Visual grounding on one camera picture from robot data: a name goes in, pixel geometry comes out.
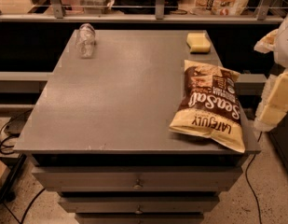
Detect yellow sponge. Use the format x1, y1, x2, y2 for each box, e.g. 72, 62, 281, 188
186, 33, 211, 53

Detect metal railing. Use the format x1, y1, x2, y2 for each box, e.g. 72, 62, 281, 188
0, 0, 288, 24

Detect grey bench shelf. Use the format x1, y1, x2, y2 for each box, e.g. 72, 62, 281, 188
0, 72, 51, 93

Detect brown and yellow chip bag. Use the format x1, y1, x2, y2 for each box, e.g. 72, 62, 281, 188
170, 60, 245, 153

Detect black bag behind railing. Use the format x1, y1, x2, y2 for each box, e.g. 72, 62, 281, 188
112, 0, 180, 14

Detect grey drawer cabinet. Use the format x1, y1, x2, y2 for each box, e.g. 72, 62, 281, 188
13, 29, 262, 224

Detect top drawer knob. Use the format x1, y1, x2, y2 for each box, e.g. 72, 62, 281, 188
133, 179, 144, 190

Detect black cables on left floor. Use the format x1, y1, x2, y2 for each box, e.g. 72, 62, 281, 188
0, 109, 47, 224

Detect black cable on right floor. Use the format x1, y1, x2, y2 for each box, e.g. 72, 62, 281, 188
244, 131, 264, 224

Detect drawer knob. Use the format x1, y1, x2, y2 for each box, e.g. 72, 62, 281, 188
133, 179, 144, 190
134, 205, 143, 215

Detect clear plastic bottle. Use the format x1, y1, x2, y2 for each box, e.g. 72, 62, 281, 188
75, 23, 95, 58

